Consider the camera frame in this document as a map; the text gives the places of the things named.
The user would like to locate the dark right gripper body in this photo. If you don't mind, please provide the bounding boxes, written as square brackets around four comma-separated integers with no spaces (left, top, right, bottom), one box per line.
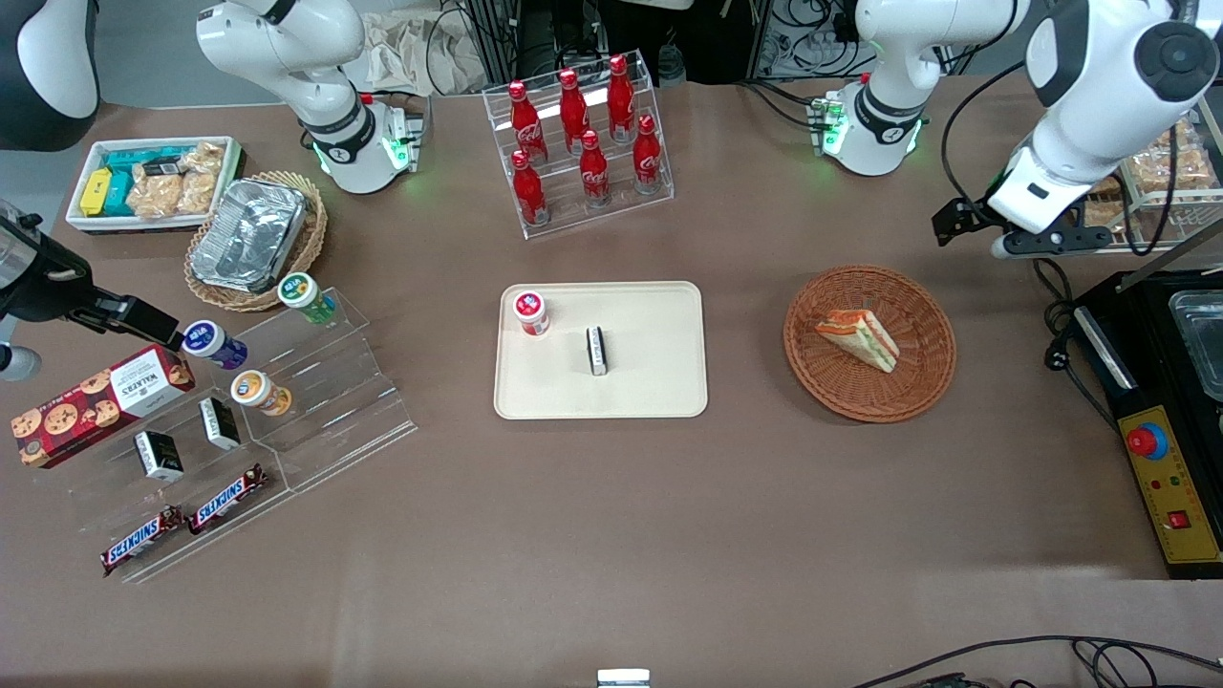
[0,205,95,321]

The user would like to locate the triangular sandwich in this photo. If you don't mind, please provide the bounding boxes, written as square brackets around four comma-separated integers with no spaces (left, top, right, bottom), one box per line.
[814,308,901,375]

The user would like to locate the oval tan wicker basket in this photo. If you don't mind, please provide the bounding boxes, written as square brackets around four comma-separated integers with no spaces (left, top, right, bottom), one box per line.
[184,171,329,313]

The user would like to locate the aluminium foil tray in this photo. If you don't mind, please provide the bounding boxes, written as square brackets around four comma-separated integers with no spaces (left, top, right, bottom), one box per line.
[190,178,309,294]

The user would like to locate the round brown wicker basket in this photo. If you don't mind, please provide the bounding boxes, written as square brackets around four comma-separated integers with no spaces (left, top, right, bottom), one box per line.
[783,265,957,424]

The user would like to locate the cream plastic tray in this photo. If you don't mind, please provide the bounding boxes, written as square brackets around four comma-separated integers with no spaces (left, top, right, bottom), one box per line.
[493,280,710,421]

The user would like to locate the purple lid candy jar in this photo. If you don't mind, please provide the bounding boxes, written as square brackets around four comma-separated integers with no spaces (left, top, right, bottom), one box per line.
[182,320,249,372]

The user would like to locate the white plastic bin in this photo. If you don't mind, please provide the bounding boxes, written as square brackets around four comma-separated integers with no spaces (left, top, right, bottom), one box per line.
[65,136,247,236]

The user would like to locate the red Walkers shortbread box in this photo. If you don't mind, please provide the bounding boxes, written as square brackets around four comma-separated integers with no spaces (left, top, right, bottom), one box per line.
[11,344,196,470]

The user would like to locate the yellow snack packet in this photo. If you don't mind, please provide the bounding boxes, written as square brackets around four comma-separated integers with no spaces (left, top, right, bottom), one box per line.
[80,168,115,218]

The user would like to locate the orange lid candy jar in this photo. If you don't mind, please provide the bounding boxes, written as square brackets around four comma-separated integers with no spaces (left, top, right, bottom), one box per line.
[230,370,293,418]

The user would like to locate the green lid candy jar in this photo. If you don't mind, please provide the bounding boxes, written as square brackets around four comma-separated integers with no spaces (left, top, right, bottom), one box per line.
[277,271,337,324]

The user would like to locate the long teal snack packet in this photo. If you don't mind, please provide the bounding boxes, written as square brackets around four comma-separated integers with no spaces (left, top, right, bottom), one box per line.
[102,145,197,173]

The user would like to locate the grey metal bar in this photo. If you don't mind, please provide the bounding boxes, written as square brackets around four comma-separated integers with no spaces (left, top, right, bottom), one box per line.
[1116,218,1223,293]

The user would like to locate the black machine with yellow panel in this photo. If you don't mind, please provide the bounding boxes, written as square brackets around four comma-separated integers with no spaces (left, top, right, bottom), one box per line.
[1068,270,1223,582]

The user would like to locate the Snickers chocolate bar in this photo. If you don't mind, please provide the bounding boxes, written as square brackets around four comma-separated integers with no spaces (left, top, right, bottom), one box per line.
[187,464,268,535]
[100,505,185,577]

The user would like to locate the clear acrylic stepped shelf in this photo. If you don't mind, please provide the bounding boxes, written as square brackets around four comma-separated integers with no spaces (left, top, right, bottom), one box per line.
[62,285,419,586]

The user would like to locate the clear plastic container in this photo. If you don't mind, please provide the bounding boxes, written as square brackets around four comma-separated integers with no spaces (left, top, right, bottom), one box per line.
[1168,290,1223,402]

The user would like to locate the red emergency stop button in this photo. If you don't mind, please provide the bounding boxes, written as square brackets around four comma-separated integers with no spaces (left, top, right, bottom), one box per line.
[1126,421,1170,460]

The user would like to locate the red cola bottle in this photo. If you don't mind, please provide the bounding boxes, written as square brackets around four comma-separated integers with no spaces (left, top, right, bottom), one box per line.
[558,68,591,154]
[507,80,548,163]
[510,150,550,227]
[633,115,664,196]
[579,130,612,208]
[608,54,637,142]

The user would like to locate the clear acrylic bottle rack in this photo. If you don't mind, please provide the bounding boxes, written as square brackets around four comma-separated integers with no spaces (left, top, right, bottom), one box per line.
[482,50,676,241]

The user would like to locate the crumpled beige paper bag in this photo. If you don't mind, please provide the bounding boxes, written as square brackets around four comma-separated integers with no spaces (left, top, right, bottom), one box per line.
[358,10,488,97]

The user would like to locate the red lid candy jar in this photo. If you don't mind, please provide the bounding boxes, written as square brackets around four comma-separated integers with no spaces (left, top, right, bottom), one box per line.
[513,290,551,337]

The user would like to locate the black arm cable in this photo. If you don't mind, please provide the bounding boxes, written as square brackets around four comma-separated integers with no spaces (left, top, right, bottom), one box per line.
[941,59,1028,206]
[1123,91,1186,257]

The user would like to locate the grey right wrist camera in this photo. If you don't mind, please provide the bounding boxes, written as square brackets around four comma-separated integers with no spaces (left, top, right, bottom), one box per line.
[0,344,44,383]

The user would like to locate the white wire rack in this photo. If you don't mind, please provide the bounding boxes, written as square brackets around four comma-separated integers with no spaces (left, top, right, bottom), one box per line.
[1089,96,1223,257]

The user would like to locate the black power cable with plug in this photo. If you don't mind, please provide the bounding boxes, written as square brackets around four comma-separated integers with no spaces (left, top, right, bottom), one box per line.
[1032,258,1128,431]

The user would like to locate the black base cable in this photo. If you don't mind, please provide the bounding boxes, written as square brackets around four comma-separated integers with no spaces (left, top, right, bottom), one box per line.
[740,81,827,130]

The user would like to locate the black cable bundle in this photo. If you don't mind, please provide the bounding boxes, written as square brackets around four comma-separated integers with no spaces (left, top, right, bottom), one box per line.
[755,0,866,82]

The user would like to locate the thin black cable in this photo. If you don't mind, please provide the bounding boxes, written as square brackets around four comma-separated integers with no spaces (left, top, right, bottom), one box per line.
[850,634,1223,688]
[1070,638,1223,688]

